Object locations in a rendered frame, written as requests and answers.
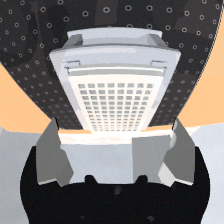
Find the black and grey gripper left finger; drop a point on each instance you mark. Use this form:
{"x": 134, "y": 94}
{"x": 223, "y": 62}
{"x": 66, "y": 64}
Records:
{"x": 47, "y": 168}

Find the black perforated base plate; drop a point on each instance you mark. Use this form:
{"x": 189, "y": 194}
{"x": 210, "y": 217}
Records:
{"x": 31, "y": 29}

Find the white well plate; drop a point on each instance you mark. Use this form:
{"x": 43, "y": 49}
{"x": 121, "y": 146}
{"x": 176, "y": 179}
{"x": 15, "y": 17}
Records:
{"x": 119, "y": 97}

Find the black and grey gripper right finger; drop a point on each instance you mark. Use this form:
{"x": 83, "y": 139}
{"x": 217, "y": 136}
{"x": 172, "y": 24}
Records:
{"x": 183, "y": 169}

